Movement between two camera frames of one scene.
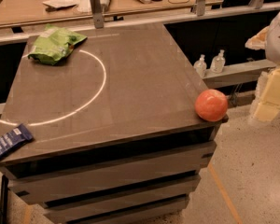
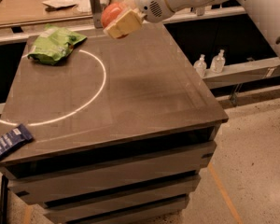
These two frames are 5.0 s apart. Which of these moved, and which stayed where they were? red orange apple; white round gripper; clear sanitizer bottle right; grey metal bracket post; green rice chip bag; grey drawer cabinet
Moved: red orange apple; white round gripper
Stayed: grey drawer cabinet; grey metal bracket post; clear sanitizer bottle right; green rice chip bag
